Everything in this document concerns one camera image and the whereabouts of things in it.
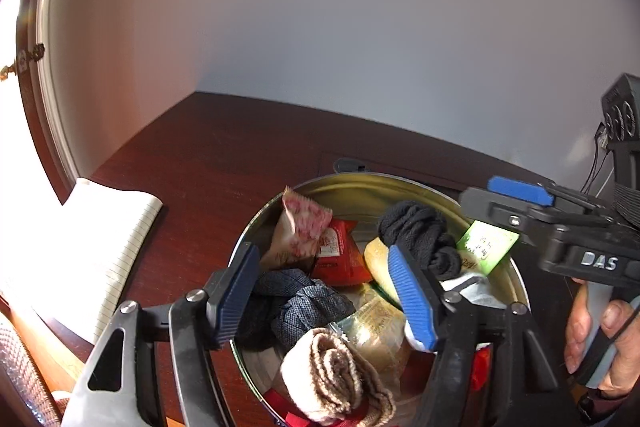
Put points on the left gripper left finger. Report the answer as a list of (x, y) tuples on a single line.
[(228, 292)]

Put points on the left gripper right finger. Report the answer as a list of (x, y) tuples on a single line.
[(420, 297)]

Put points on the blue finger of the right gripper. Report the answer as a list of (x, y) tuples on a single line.
[(533, 193)]

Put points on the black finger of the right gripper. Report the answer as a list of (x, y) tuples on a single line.
[(504, 212)]

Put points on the green white small box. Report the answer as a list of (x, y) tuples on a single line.
[(483, 246)]

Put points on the clear gold snack packet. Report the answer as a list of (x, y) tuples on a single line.
[(375, 330)]

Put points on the black sock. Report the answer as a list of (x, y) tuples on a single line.
[(421, 231)]

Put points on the red wedding gift packet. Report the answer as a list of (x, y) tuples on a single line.
[(339, 262)]

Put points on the beige sock red ribbon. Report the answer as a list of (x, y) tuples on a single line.
[(328, 381)]

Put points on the grey white sock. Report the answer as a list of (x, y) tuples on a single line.
[(473, 286)]

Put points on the dark blue rolled sock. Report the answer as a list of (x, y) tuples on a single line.
[(286, 304)]

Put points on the yellow green sponge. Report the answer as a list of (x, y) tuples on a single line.
[(376, 255)]

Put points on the pink white snack packet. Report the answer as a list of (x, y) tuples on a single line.
[(298, 232)]

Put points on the round cookie tin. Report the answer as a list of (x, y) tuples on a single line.
[(360, 197)]

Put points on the lined paper notebook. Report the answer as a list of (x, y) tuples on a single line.
[(73, 265)]

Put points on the window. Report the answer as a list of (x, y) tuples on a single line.
[(28, 201)]

